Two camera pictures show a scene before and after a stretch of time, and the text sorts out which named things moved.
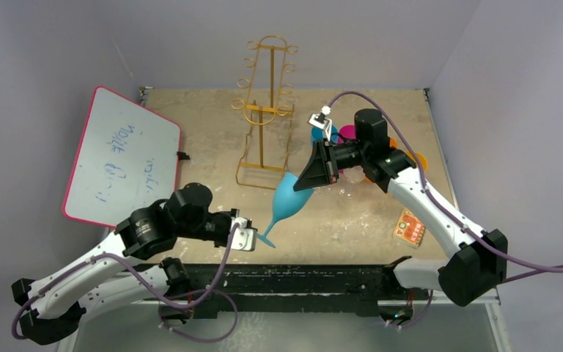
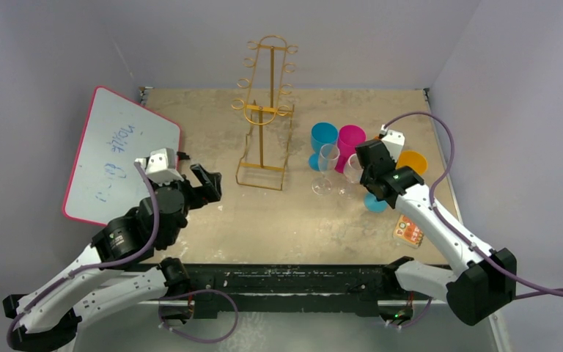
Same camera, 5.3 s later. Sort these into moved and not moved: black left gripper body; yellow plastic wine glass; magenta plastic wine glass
Moved: black left gripper body
Not moved: magenta plastic wine glass; yellow plastic wine glass
